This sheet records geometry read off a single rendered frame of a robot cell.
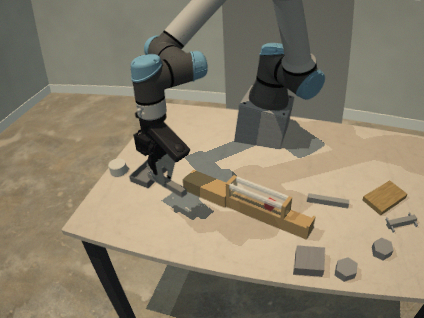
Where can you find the grey cylinder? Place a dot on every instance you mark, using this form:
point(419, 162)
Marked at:
point(117, 167)

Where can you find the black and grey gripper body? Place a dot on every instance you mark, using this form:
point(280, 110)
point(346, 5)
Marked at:
point(144, 143)

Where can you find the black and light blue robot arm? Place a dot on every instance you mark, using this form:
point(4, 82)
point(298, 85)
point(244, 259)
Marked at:
point(297, 72)

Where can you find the brown wooden board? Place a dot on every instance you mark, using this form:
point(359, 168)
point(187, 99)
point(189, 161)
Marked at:
point(384, 197)

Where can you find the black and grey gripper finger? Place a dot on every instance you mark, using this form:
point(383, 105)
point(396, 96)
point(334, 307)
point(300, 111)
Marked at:
point(169, 164)
point(155, 166)

